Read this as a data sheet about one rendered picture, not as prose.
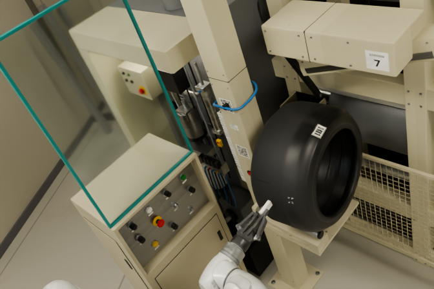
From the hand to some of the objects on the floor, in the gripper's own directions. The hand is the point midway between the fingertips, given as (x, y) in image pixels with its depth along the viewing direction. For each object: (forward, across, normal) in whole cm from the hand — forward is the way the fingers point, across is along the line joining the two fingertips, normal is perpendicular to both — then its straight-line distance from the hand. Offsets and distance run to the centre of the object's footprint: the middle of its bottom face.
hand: (265, 208), depth 189 cm
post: (+13, +34, +127) cm, 132 cm away
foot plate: (+14, +34, +127) cm, 132 cm away
